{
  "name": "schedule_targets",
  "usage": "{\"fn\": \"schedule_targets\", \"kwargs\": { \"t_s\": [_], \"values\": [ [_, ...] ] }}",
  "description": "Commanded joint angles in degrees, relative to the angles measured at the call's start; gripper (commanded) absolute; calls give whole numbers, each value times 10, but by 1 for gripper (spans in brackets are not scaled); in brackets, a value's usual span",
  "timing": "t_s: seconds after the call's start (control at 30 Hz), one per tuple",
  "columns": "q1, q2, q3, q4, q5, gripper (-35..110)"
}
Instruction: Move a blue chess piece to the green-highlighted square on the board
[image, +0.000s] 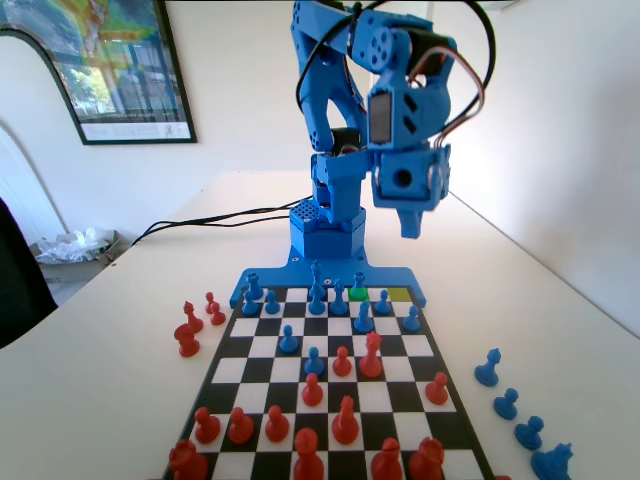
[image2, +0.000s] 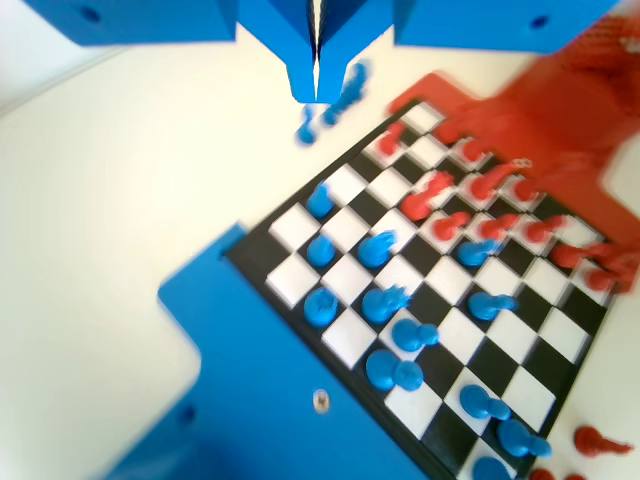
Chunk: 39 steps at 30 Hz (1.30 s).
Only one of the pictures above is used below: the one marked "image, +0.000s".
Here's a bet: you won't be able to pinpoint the red knight chess piece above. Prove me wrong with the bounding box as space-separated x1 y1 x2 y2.
331 394 361 446

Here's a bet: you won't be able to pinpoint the captured red chess pieces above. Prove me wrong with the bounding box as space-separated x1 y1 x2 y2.
173 323 202 359

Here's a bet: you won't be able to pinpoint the blue queen chess piece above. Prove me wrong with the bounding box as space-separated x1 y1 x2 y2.
529 441 576 480

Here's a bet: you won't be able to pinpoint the blue base mounting plate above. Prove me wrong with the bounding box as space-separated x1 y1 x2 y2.
228 243 429 309

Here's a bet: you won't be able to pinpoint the black white chessboard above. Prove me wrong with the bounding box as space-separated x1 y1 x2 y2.
159 285 496 480

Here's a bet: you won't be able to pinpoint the cardboard box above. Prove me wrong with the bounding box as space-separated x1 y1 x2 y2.
28 227 127 281

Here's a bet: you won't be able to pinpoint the black framed map poster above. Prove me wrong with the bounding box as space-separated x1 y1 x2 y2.
0 0 198 147

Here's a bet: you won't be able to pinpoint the crumpled white paper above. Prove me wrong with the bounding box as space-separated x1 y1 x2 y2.
35 226 110 265

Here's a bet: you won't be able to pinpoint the white curved panel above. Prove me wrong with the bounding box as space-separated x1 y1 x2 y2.
0 27 85 241

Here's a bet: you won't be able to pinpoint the black chair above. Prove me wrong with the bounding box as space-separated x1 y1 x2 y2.
0 197 60 351

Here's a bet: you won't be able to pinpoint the red white servo wires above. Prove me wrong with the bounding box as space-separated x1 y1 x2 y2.
406 46 487 147

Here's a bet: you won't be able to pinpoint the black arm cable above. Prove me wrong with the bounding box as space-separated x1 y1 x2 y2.
294 0 498 119

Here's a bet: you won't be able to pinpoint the black power cable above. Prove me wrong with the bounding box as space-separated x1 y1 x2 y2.
144 223 292 238
128 197 314 249

